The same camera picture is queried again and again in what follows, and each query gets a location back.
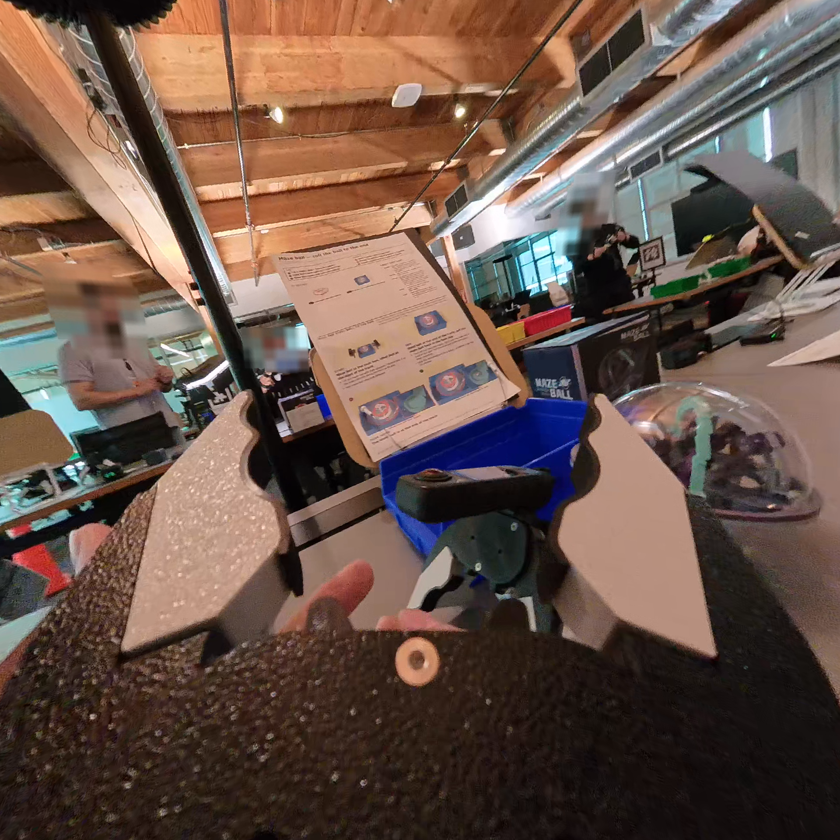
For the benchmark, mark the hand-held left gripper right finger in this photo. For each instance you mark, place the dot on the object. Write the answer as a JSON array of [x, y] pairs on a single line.
[[636, 525]]

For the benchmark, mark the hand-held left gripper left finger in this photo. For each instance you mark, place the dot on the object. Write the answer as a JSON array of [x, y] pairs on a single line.
[[197, 525]]

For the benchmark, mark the clear plastic maze ball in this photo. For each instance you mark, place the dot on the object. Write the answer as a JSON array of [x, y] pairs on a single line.
[[735, 446]]

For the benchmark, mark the dark blue maze ball box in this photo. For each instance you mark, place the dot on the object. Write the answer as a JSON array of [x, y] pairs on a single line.
[[590, 367]]

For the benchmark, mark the person's right hand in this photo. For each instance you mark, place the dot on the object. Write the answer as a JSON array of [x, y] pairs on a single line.
[[351, 581]]

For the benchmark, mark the blue plastic bin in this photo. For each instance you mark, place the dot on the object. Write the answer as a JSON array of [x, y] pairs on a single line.
[[485, 439]]

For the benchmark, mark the black computer monitor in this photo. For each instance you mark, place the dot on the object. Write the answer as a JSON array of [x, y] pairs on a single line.
[[124, 439]]

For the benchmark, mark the wooden desk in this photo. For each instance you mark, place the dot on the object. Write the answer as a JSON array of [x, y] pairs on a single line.
[[85, 493]]

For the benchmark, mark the yellow plastic bin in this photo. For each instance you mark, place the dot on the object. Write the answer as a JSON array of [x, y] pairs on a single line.
[[510, 333]]

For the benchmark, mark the printed instruction sheet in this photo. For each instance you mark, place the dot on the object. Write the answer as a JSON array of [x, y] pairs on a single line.
[[394, 328]]

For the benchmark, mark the tan divider panel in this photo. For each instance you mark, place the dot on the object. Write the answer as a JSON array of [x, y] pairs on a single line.
[[33, 439]]

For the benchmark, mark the red plastic bin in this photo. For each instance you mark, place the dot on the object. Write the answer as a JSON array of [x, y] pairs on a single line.
[[548, 321]]

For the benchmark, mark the black tabletop device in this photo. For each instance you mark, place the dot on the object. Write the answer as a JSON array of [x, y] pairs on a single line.
[[761, 336]]

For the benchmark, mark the green plastic bin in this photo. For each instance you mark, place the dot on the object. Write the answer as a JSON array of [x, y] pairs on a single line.
[[728, 268], [676, 287]]

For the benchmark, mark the white paper sheet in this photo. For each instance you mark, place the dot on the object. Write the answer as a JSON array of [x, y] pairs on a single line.
[[814, 353]]

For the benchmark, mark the black stand pole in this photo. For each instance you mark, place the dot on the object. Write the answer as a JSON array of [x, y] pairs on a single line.
[[170, 197]]

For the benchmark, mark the dark grey board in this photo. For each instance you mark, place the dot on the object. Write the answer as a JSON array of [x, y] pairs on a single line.
[[774, 197]]

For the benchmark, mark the white ceiling device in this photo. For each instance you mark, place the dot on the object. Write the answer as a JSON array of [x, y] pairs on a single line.
[[407, 95]]

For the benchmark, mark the silver spiral air duct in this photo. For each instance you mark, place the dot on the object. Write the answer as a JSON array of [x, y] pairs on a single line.
[[590, 151]]

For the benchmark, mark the duct vent grille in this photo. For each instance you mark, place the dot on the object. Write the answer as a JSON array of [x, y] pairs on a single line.
[[610, 56]]

